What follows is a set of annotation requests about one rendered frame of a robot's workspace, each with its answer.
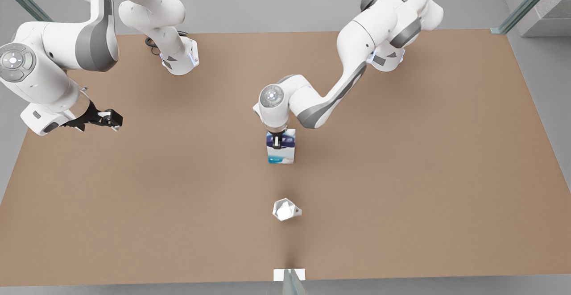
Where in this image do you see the white and blue carton box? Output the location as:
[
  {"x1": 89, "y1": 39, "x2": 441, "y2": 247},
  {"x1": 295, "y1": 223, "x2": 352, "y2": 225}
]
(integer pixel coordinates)
[{"x1": 266, "y1": 128, "x2": 297, "y2": 165}]

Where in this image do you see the white faceted cup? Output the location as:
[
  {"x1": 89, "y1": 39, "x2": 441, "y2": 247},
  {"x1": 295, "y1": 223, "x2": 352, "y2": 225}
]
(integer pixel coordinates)
[{"x1": 272, "y1": 198, "x2": 302, "y2": 222}]

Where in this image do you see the grey concrete block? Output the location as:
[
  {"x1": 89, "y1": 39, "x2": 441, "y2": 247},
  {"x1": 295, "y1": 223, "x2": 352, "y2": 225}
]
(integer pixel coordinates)
[{"x1": 493, "y1": 0, "x2": 571, "y2": 37}]

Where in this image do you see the black cable loop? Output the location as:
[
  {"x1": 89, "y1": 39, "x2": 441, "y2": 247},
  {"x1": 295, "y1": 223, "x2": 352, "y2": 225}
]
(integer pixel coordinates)
[{"x1": 145, "y1": 30, "x2": 189, "y2": 57}]

